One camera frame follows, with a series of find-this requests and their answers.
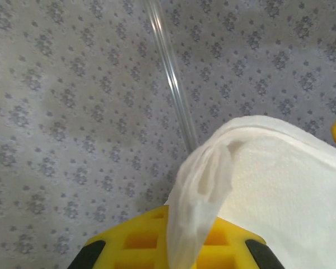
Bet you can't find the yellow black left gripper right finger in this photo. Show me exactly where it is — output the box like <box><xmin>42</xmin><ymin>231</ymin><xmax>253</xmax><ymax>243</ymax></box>
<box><xmin>195</xmin><ymin>217</ymin><xmax>282</xmax><ymax>269</ymax></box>

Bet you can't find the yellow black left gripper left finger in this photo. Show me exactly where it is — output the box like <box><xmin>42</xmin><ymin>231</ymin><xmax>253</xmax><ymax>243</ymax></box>
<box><xmin>69</xmin><ymin>206</ymin><xmax>170</xmax><ymax>269</ymax></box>

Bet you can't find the white paper napkin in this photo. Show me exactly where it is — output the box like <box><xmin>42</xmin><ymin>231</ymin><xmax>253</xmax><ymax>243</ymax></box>
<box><xmin>164</xmin><ymin>114</ymin><xmax>336</xmax><ymax>269</ymax></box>

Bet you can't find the aluminium frame post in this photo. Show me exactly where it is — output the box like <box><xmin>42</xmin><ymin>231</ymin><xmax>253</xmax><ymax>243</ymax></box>
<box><xmin>143</xmin><ymin>0</ymin><xmax>200</xmax><ymax>158</ymax></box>

